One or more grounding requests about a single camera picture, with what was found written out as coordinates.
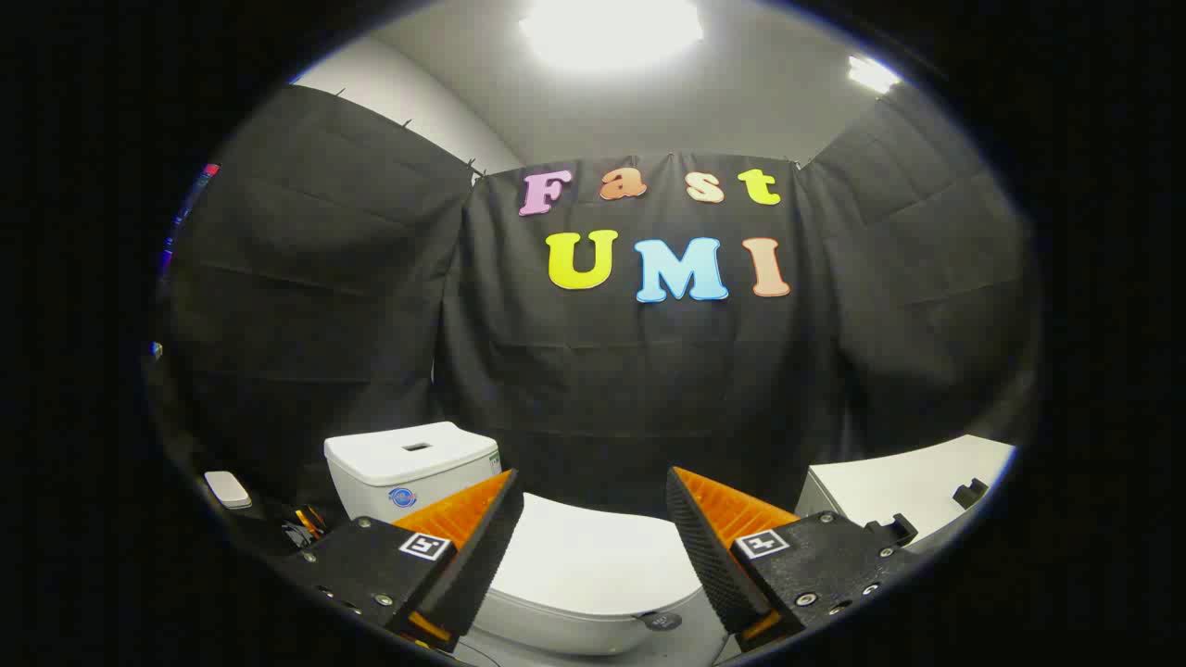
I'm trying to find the white toilet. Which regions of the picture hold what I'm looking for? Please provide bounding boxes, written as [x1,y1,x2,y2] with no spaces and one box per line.
[324,422,719,659]

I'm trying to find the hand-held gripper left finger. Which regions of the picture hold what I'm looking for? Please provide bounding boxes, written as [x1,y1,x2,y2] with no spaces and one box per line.
[276,468,525,654]

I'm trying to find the orange and black wires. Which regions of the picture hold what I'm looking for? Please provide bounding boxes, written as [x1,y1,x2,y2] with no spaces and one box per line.
[278,505,330,547]

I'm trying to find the white toilet lid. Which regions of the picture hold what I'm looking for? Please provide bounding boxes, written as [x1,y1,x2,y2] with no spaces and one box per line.
[488,493,707,633]

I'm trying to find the small ceiling light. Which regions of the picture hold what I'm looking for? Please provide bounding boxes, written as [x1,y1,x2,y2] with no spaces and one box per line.
[848,56,902,94]

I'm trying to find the black backdrop cloth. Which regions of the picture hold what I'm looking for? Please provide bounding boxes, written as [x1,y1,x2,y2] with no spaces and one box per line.
[153,83,1039,520]

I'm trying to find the small white device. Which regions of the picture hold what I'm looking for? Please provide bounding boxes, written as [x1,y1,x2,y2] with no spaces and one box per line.
[204,471,253,510]

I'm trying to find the white drawer cabinet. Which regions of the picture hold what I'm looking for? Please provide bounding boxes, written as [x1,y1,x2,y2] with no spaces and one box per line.
[795,434,1018,557]

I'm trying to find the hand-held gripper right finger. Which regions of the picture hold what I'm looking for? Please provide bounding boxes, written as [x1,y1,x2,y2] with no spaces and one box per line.
[665,466,918,654]

